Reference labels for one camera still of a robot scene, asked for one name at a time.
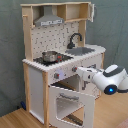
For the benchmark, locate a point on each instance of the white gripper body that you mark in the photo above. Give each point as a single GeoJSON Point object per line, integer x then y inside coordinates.
{"type": "Point", "coordinates": [87, 74]}

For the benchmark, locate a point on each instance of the white oven door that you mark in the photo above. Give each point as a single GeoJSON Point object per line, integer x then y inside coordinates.
{"type": "Point", "coordinates": [63, 102]}

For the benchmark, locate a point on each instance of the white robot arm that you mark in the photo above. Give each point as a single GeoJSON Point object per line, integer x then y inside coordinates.
{"type": "Point", "coordinates": [111, 80]}

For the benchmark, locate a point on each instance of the wooden toy kitchen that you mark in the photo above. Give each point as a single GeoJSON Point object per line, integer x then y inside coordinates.
{"type": "Point", "coordinates": [39, 78]}

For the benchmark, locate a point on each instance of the right red stove knob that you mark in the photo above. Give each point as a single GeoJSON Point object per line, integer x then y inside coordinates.
{"type": "Point", "coordinates": [74, 69]}

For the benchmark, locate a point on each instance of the red stove knob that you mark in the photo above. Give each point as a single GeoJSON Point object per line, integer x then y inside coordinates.
{"type": "Point", "coordinates": [74, 69]}
{"type": "Point", "coordinates": [56, 75]}

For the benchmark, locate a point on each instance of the white dishwasher door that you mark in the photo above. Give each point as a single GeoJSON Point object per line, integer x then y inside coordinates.
{"type": "Point", "coordinates": [87, 85]}

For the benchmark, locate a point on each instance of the grey toy sink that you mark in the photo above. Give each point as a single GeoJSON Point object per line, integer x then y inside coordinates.
{"type": "Point", "coordinates": [79, 51]}

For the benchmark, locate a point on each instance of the black stovetop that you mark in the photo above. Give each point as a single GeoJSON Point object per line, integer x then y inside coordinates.
{"type": "Point", "coordinates": [57, 59]}

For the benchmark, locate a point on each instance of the left red stove knob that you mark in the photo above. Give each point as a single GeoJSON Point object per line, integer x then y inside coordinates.
{"type": "Point", "coordinates": [56, 75]}

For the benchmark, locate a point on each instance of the black toy faucet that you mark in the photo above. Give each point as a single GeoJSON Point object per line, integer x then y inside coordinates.
{"type": "Point", "coordinates": [73, 40]}

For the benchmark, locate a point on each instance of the silver toy pot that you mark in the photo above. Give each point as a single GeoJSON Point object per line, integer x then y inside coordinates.
{"type": "Point", "coordinates": [49, 56]}

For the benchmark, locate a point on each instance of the grey range hood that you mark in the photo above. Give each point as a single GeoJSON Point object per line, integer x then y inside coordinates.
{"type": "Point", "coordinates": [48, 18]}

